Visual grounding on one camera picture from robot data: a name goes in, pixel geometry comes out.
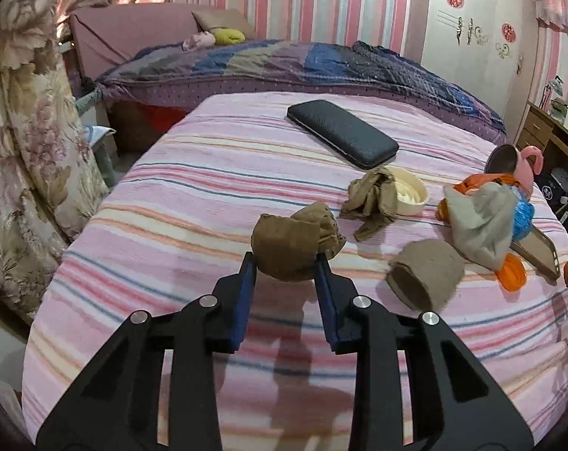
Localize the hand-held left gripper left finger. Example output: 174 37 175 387
36 251 257 451

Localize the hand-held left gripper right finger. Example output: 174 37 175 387
312 251 535 451

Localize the brown nylon stocking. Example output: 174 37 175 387
251 201 347 283

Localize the grey cloth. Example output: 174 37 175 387
443 182 518 272

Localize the orange mesh cloth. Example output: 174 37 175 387
453 173 529 292

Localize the olive crumpled stocking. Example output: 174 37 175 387
339 166 400 241

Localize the rolled brown sock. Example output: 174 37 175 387
386 239 466 312

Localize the cream plastic lid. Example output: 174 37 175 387
388 166 428 218

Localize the black textured case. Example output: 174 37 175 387
286 100 400 170

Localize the purple bed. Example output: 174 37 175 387
96 40 509 153

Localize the blue mesh ball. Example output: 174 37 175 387
510 187 535 241

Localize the pink cup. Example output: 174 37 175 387
485 144 546 198

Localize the purple plaid quilt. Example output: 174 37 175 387
98 40 507 133

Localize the pink crumpled cloth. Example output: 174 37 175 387
182 32 217 52

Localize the yellow-green cushion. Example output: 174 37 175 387
213 28 246 46

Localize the floral curtain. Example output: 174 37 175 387
0 0 112 326

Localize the cream wardrobe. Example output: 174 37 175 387
420 0 541 147

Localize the beige pillow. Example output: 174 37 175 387
192 9 257 41

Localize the wooden desk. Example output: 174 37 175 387
514 100 568 229

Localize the pink headboard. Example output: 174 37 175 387
70 2 206 82

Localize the desk lamp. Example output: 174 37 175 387
544 75 565 105

